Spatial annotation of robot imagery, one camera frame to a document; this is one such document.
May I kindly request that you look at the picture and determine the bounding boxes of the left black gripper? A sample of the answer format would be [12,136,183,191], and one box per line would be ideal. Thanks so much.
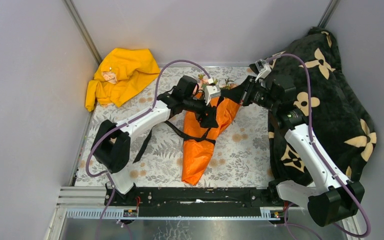
[181,92,218,128]

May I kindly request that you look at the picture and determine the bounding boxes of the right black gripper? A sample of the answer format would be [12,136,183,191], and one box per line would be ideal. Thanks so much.
[222,75,278,112]

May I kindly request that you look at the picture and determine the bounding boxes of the black strap bundle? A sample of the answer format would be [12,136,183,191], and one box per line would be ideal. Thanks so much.
[132,96,226,164]

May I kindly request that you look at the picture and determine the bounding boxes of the pink fake flower bunch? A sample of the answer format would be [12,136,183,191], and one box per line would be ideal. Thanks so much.
[198,74,237,91]

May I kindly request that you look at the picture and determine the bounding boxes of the orange wrapping paper sheet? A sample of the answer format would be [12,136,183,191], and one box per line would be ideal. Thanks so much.
[181,96,240,186]

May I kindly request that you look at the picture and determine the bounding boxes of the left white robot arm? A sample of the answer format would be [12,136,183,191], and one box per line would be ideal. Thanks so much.
[92,75,221,206]

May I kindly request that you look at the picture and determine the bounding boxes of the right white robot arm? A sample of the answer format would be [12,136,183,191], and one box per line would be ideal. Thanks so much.
[221,75,365,227]

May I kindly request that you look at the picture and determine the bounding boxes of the floral patterned tablecloth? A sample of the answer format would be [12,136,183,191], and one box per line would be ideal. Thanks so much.
[75,66,274,188]

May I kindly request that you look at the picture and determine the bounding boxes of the black floral plush blanket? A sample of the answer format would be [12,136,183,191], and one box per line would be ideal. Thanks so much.
[268,27,377,182]

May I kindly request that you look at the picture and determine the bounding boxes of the yellow cloth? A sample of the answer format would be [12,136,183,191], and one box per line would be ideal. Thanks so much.
[84,48,160,112]

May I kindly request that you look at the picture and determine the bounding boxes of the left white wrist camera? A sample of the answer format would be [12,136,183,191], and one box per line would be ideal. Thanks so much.
[202,78,221,105]

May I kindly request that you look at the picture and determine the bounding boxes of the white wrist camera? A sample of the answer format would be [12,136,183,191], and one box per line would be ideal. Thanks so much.
[252,59,272,81]
[202,78,221,105]

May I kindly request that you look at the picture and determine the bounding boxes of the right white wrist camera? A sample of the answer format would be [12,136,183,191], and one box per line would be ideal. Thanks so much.
[252,59,272,81]

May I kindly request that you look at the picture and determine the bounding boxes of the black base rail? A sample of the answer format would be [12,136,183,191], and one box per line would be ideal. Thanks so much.
[104,187,287,220]

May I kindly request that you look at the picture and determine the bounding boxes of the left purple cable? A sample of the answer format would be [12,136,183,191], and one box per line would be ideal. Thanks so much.
[85,59,213,240]

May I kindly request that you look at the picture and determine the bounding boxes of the purple cable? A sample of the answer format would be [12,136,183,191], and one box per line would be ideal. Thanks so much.
[85,59,213,240]
[264,52,372,240]

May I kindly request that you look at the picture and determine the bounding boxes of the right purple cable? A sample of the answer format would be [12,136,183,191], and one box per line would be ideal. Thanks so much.
[264,52,372,240]

